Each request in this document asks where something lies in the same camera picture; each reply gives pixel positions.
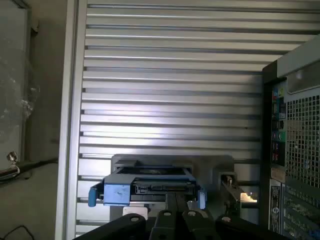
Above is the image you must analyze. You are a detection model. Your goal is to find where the black PC case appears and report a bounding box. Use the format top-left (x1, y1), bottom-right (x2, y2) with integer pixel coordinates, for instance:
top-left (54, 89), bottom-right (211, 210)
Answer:
top-left (259, 34), bottom-right (320, 240)

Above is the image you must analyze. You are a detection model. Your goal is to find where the clear plastic sheet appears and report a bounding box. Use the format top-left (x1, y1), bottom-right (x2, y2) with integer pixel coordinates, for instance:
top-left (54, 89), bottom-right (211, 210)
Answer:
top-left (0, 7), bottom-right (41, 141)

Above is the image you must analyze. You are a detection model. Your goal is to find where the disk in blue carrier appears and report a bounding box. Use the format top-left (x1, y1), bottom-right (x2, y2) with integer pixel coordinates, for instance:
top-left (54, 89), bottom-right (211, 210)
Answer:
top-left (87, 167), bottom-right (207, 210)

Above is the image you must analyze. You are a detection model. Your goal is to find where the grey parts rack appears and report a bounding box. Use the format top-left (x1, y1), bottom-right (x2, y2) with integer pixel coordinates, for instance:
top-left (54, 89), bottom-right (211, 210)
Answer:
top-left (110, 153), bottom-right (238, 218)

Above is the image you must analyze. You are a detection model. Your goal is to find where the aluminium table frame rail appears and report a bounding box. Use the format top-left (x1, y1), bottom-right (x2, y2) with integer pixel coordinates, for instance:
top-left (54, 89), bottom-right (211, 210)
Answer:
top-left (55, 0), bottom-right (89, 240)

